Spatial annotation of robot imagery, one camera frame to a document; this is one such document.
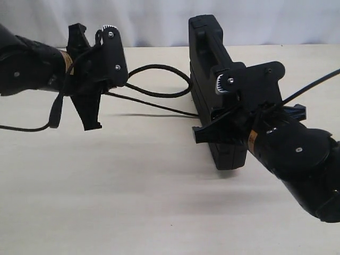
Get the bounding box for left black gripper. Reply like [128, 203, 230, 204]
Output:
[62, 23, 117, 131]

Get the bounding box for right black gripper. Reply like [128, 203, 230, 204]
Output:
[192, 104, 306, 149]

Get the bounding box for black braided rope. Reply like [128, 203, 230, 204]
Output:
[100, 65, 199, 117]

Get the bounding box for black plastic carrying case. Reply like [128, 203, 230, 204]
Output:
[189, 14, 247, 171]

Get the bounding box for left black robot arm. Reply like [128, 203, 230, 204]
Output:
[1, 23, 126, 132]

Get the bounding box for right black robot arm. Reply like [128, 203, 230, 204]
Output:
[193, 106, 339, 223]

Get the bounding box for white backdrop curtain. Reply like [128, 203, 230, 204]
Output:
[1, 1, 339, 47]

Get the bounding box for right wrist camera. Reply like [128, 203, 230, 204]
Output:
[215, 61, 285, 112]

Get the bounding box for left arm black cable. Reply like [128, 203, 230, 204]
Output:
[0, 29, 104, 132]

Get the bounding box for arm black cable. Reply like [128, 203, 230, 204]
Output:
[254, 68, 340, 128]
[0, 29, 104, 132]

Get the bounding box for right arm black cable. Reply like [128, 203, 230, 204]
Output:
[254, 68, 340, 128]

